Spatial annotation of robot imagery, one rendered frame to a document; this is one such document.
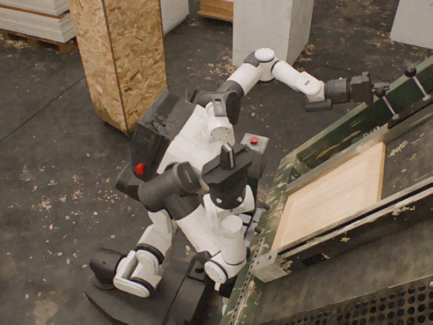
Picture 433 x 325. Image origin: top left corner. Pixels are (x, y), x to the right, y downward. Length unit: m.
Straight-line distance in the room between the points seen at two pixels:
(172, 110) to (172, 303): 1.21
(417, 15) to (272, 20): 1.94
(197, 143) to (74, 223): 1.80
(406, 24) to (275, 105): 2.11
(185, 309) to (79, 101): 2.45
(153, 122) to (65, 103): 2.85
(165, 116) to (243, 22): 2.78
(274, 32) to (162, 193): 2.94
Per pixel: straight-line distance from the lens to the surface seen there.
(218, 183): 0.85
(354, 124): 1.77
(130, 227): 2.83
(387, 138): 1.50
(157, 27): 3.23
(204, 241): 1.20
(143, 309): 2.29
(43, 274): 2.78
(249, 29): 4.02
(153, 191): 1.19
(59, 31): 4.84
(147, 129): 1.28
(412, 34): 5.30
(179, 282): 2.34
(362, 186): 1.40
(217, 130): 1.22
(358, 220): 1.20
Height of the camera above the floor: 2.18
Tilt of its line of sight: 43 degrees down
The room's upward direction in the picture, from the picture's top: straight up
